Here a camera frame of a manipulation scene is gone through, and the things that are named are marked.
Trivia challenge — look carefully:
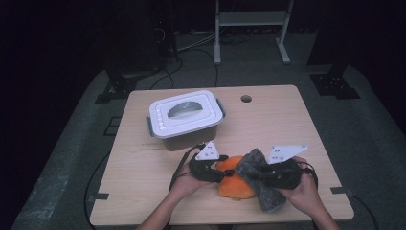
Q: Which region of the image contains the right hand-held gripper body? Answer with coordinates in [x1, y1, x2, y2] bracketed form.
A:
[267, 145, 309, 190]

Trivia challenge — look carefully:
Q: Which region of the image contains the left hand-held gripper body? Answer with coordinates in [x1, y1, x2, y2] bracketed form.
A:
[188, 141, 224, 184]

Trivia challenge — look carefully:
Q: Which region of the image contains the orange plush toy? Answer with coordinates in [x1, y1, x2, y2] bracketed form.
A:
[215, 155, 257, 200]

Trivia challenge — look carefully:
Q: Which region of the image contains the grey fuzzy sock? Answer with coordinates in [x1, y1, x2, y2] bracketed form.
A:
[235, 148, 287, 214]

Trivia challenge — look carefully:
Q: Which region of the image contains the grey translucent storage box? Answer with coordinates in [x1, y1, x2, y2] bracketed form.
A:
[146, 98, 227, 151]

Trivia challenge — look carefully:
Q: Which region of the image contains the person's left hand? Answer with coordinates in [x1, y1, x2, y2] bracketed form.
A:
[170, 162, 212, 199]

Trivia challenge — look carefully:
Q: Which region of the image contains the person's right hand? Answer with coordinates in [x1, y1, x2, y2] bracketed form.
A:
[281, 156, 320, 219]

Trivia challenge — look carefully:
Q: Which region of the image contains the black stand base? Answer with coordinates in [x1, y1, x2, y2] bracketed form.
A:
[95, 68, 139, 104]
[309, 61, 362, 100]

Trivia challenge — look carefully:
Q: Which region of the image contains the dark equipment stand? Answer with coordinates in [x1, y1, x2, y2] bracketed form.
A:
[152, 0, 180, 63]

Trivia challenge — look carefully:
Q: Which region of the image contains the white metal stand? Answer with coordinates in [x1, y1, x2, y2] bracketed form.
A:
[214, 0, 295, 65]

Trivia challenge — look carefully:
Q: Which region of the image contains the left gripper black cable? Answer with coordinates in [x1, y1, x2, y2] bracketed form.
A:
[169, 143, 207, 193]

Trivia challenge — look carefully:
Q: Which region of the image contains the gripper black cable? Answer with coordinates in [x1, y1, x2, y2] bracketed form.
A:
[298, 161, 319, 193]
[169, 143, 207, 193]

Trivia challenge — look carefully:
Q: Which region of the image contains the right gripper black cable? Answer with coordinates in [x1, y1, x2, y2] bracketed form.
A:
[298, 161, 319, 193]

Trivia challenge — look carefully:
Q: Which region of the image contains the black table bracket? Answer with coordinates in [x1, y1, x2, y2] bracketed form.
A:
[329, 186, 353, 196]
[87, 193, 109, 203]

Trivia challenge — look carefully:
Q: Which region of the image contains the black floor cable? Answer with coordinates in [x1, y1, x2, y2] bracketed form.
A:
[176, 47, 219, 88]
[350, 191, 379, 230]
[148, 58, 184, 90]
[83, 151, 111, 230]

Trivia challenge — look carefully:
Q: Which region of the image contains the grey floor cable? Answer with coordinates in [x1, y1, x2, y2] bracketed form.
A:
[176, 32, 216, 53]

